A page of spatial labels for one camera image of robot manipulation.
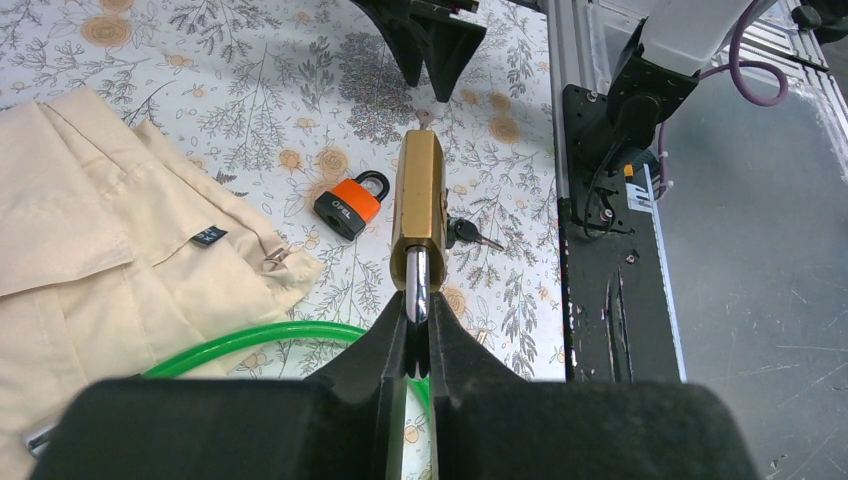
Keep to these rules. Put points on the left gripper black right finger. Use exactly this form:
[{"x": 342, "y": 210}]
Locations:
[{"x": 489, "y": 423}]

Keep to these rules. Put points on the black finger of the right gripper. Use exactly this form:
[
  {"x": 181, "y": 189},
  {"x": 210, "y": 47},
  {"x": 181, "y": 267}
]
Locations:
[
  {"x": 447, "y": 46},
  {"x": 392, "y": 19}
]

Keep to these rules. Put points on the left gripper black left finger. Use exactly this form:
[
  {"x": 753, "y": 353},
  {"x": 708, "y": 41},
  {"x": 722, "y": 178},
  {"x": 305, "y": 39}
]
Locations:
[{"x": 344, "y": 421}]

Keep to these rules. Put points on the black-headed key bunch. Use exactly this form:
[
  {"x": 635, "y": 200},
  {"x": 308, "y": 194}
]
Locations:
[{"x": 463, "y": 230}]

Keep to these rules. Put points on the brass padlock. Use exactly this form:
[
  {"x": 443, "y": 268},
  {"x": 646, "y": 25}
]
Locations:
[{"x": 419, "y": 236}]

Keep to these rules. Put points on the orange black small lock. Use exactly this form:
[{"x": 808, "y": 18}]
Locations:
[{"x": 353, "y": 203}]

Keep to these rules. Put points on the green cable lock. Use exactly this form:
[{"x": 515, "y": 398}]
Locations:
[{"x": 36, "y": 437}]

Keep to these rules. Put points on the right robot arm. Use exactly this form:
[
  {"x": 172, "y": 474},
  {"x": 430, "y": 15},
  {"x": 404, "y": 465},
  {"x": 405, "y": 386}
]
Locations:
[{"x": 676, "y": 40}]

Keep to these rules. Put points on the floral table mat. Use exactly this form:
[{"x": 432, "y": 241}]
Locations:
[{"x": 279, "y": 101}]

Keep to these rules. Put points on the folded beige cloth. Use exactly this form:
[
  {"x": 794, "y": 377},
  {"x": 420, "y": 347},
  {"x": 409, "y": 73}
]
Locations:
[{"x": 118, "y": 253}]

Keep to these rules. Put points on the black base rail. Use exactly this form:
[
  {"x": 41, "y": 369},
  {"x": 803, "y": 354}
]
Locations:
[{"x": 618, "y": 324}]

